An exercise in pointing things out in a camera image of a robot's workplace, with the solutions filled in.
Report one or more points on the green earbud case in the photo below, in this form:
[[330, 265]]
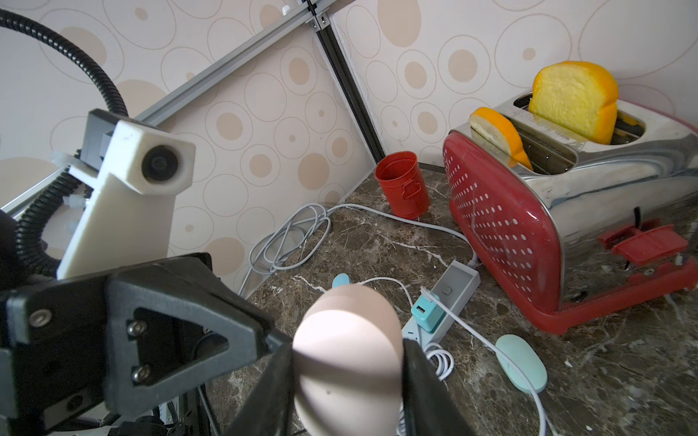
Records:
[[526, 359]]

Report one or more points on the left aluminium rail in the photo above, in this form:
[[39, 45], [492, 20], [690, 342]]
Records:
[[306, 13]]

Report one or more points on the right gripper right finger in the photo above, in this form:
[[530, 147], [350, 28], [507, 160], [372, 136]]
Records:
[[428, 407]]

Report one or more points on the front yellow toast slice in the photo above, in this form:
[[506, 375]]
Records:
[[489, 126]]

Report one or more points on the yellow toast slice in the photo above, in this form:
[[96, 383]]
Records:
[[489, 126], [579, 96]]

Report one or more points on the blue earbud case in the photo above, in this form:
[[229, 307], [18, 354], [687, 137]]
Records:
[[341, 280]]

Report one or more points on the red metal cup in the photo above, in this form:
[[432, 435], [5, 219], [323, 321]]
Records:
[[402, 182]]

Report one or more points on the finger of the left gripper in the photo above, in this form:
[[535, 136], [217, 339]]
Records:
[[173, 325]]

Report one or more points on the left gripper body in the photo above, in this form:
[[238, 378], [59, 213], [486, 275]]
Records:
[[52, 353]]

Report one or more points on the pink earbud case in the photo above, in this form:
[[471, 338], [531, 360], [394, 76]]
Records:
[[348, 358]]

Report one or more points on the teal charger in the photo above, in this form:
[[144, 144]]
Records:
[[427, 313]]

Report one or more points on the rear yellow toast slice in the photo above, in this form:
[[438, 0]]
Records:
[[579, 96]]

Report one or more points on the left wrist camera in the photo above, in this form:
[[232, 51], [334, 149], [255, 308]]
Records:
[[136, 172]]

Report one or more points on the red toaster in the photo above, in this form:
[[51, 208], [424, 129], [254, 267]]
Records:
[[586, 229]]

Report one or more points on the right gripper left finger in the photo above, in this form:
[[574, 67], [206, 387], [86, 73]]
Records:
[[268, 408]]

